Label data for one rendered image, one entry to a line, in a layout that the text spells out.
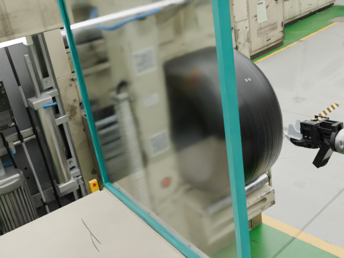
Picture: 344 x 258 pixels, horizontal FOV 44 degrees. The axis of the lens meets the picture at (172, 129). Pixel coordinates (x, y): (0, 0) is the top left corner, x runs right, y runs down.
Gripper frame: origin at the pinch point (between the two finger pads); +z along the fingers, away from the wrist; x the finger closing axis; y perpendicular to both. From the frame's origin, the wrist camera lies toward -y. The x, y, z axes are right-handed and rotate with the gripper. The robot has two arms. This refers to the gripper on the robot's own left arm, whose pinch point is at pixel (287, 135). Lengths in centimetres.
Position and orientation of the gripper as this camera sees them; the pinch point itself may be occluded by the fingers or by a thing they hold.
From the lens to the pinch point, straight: 143.0
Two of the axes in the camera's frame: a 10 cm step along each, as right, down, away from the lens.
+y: -2.0, -9.3, -3.2
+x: -8.1, 3.3, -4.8
